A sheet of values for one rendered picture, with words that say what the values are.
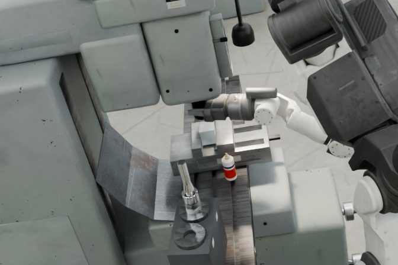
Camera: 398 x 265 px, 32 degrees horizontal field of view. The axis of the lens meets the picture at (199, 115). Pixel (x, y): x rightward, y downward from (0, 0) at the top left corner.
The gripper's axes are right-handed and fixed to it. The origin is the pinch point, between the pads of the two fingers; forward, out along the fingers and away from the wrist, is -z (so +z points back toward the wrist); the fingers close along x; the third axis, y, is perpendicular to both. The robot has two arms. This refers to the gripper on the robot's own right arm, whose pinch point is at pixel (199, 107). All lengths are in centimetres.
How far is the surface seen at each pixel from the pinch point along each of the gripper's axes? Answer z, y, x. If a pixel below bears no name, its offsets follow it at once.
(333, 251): 40, 60, 6
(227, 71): 11.7, -13.4, -1.0
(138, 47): -8.1, -32.6, 14.6
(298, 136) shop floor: 0, 123, -134
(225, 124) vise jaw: 3.5, 16.1, -11.2
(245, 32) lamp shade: 17.3, -22.6, -8.6
